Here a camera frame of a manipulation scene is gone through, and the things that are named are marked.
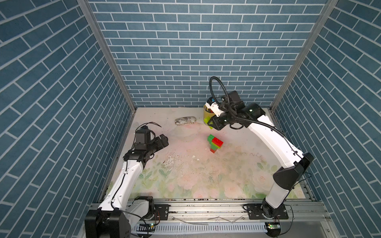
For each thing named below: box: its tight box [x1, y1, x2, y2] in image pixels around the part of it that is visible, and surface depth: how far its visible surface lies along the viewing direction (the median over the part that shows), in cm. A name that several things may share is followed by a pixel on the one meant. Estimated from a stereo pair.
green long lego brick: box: [207, 133, 215, 144], surface depth 90 cm
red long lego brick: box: [211, 136, 224, 148], surface depth 88 cm
